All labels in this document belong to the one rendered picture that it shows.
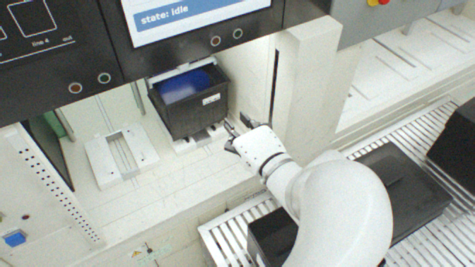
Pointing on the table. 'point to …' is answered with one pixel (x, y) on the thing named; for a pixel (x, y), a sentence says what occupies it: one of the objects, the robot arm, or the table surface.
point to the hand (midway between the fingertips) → (237, 123)
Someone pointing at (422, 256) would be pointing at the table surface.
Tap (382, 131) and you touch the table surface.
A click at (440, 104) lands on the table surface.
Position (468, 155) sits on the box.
